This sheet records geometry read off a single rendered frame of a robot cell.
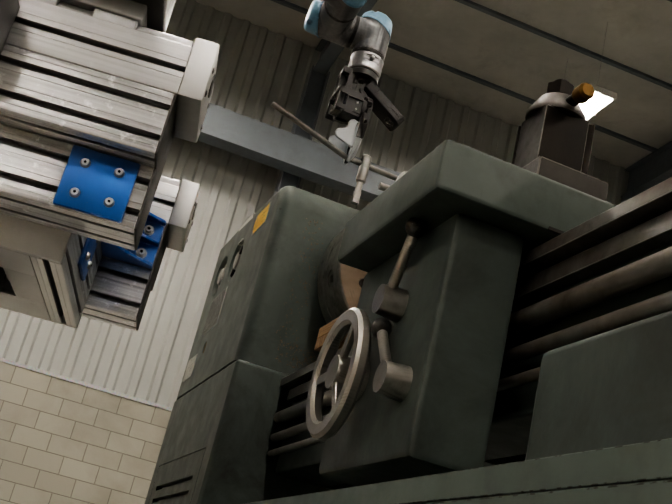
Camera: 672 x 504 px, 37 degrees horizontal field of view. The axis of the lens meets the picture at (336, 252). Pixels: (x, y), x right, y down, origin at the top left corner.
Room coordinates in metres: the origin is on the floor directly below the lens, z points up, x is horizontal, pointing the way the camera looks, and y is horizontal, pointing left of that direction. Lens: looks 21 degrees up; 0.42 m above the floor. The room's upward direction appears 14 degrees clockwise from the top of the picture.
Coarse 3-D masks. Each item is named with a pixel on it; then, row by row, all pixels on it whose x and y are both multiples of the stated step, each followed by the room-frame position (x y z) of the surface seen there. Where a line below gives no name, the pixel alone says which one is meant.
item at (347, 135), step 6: (354, 120) 1.94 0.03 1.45; (348, 126) 1.93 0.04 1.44; (354, 126) 1.94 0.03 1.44; (336, 132) 1.93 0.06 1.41; (342, 132) 1.93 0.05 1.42; (348, 132) 1.93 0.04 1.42; (354, 132) 1.94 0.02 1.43; (342, 138) 1.93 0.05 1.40; (348, 138) 1.93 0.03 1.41; (354, 138) 1.93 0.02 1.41; (360, 138) 1.93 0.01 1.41; (348, 144) 1.94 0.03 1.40; (354, 144) 1.93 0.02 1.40; (354, 150) 1.94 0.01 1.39; (348, 156) 1.95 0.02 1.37; (354, 156) 1.95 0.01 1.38
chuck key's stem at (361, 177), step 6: (366, 156) 1.96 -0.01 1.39; (366, 162) 1.96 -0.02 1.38; (360, 168) 1.97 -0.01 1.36; (366, 168) 1.96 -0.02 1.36; (360, 174) 1.96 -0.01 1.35; (366, 174) 1.97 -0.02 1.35; (360, 180) 1.96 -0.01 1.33; (360, 186) 1.97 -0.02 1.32; (354, 192) 1.97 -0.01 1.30; (360, 192) 1.97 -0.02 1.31; (354, 198) 1.97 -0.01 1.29; (354, 204) 1.98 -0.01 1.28
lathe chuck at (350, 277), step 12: (336, 240) 1.79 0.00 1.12; (336, 252) 1.75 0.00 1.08; (336, 264) 1.74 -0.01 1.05; (324, 276) 1.81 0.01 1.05; (336, 276) 1.74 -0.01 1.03; (348, 276) 1.73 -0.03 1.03; (360, 276) 1.74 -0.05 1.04; (324, 288) 1.81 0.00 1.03; (336, 288) 1.75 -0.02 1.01; (348, 288) 1.74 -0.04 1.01; (360, 288) 1.74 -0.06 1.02; (336, 300) 1.77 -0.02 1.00; (348, 300) 1.74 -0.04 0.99; (336, 312) 1.79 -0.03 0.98
